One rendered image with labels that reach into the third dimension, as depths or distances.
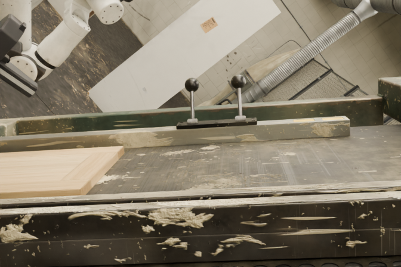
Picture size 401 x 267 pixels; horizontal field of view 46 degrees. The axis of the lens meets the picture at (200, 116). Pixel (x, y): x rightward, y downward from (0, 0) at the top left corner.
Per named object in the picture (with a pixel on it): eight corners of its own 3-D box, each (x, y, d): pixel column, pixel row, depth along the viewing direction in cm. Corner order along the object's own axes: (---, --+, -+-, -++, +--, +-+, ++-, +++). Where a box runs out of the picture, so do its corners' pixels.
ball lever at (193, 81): (186, 129, 119) (185, 81, 123) (201, 129, 119) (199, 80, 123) (184, 125, 115) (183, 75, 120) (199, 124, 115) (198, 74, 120)
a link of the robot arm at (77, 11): (123, 2, 116) (88, 40, 119) (107, -19, 120) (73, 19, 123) (107, -10, 110) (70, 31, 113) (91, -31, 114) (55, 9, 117)
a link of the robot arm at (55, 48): (83, 44, 114) (33, 98, 118) (86, 32, 123) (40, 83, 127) (47, 14, 110) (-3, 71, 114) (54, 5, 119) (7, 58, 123)
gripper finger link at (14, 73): (34, 95, 61) (-7, 65, 58) (33, 87, 64) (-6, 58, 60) (42, 86, 61) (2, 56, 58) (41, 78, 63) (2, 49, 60)
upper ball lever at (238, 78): (233, 127, 118) (230, 78, 122) (248, 126, 117) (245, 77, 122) (233, 122, 114) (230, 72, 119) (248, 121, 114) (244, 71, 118)
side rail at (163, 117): (28, 150, 151) (24, 117, 149) (378, 130, 141) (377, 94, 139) (20, 155, 146) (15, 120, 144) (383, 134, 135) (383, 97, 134)
